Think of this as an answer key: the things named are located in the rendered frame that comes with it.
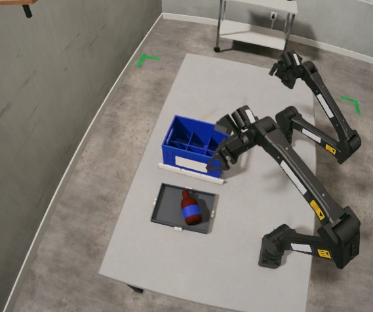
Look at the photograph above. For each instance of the blue plastic crate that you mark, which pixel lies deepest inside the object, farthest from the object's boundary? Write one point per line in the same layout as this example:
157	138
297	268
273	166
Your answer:
187	144

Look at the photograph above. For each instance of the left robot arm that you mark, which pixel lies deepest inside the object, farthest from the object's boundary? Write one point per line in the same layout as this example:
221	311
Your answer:
331	244

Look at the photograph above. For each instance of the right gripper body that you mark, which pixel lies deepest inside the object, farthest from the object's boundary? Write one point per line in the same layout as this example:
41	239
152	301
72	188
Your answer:
283	76

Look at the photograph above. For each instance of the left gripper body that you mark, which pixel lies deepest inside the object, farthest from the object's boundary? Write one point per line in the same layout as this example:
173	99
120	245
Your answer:
234	156

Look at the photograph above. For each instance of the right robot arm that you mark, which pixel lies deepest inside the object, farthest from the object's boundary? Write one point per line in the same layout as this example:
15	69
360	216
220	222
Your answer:
289	118

